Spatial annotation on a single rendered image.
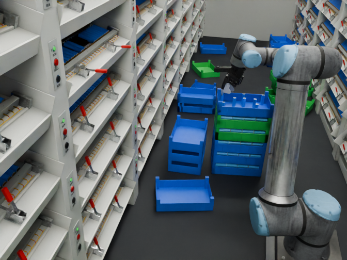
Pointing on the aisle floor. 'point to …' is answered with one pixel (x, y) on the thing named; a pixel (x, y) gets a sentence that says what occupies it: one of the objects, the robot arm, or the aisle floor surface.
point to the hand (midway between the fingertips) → (222, 92)
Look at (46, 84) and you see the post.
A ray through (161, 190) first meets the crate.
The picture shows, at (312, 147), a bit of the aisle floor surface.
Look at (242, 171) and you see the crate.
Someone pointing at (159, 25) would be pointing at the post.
